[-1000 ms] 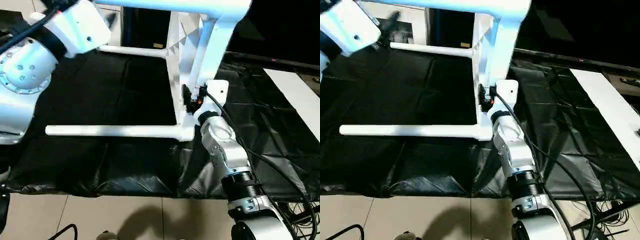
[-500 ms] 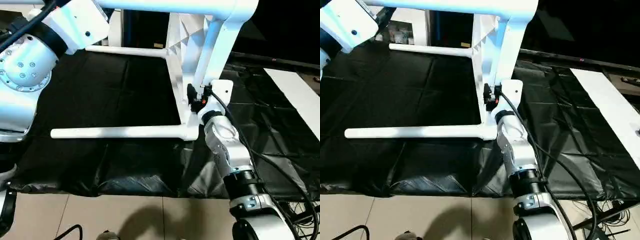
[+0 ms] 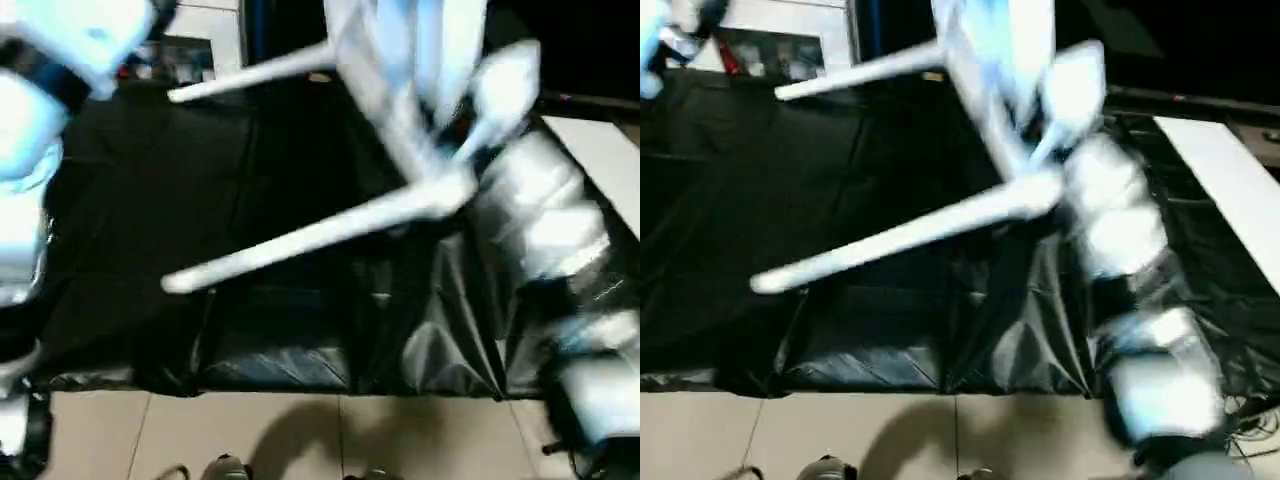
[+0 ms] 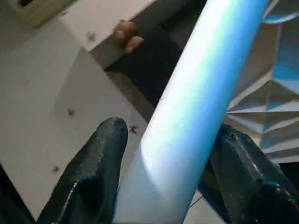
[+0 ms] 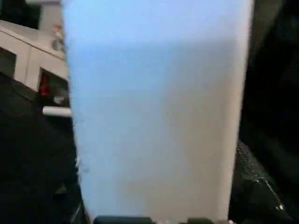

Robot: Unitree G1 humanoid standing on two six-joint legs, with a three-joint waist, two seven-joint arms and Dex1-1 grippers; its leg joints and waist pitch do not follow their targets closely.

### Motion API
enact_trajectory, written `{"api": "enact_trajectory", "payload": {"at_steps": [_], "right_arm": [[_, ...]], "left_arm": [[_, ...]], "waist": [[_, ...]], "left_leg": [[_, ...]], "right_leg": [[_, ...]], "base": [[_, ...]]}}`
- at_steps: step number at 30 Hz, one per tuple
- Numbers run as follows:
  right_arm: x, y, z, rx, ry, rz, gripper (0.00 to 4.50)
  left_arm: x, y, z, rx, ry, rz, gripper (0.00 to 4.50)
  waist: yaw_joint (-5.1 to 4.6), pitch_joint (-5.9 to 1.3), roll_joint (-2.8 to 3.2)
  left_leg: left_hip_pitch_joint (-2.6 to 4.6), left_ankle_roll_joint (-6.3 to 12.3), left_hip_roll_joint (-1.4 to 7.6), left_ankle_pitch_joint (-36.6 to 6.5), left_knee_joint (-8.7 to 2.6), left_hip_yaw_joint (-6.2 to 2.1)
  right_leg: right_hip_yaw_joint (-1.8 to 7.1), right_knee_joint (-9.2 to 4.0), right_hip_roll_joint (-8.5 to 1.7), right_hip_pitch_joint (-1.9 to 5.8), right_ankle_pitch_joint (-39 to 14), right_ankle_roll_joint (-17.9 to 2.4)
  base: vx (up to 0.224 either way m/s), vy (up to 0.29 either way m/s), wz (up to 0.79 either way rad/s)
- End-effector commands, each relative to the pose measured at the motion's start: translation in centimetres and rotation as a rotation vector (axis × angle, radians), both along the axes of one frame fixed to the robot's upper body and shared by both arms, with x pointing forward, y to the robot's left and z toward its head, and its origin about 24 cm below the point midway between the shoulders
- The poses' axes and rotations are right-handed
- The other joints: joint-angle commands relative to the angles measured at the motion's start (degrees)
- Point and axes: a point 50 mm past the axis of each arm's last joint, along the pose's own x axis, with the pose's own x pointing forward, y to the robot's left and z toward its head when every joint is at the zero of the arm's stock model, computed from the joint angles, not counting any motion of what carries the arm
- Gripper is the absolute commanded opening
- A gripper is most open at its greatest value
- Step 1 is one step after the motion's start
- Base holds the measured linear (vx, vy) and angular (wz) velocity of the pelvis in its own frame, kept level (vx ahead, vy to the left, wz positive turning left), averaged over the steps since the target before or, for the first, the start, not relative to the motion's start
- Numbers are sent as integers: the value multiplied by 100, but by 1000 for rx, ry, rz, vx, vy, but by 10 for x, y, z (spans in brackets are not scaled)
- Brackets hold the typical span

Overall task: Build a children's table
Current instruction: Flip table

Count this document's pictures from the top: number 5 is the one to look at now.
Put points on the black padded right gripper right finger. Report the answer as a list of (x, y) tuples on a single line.
[(254, 186)]

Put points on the white cabinet with glass doors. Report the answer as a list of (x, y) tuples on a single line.
[(28, 51)]

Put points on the black plastic mat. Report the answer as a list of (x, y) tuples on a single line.
[(28, 151)]

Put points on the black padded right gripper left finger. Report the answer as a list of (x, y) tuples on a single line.
[(70, 205)]

